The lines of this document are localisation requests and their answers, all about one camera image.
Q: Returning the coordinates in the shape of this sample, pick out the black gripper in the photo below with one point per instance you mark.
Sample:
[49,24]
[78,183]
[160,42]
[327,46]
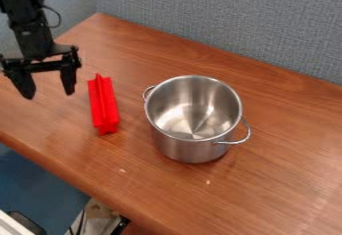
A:
[41,56]

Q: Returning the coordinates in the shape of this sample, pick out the red rectangular block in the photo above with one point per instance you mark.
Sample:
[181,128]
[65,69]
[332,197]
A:
[104,110]

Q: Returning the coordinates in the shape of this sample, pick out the stainless steel pot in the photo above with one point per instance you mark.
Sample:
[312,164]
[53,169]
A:
[195,115]

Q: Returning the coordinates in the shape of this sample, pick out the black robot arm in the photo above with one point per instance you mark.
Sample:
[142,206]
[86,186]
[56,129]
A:
[24,11]

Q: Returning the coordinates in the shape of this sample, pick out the white object at corner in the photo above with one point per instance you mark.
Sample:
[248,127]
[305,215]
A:
[9,227]

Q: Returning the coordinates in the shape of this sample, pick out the black table leg frame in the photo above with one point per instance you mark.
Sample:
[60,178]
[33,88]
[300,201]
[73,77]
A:
[109,226]

